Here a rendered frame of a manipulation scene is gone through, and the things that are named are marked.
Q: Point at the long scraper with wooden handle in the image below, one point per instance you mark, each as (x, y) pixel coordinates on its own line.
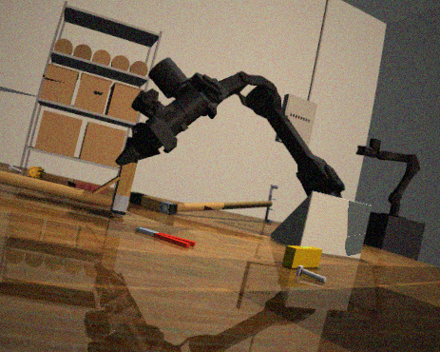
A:
(118, 203)

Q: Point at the red rectangular block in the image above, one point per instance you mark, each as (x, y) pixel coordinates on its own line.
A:
(88, 186)

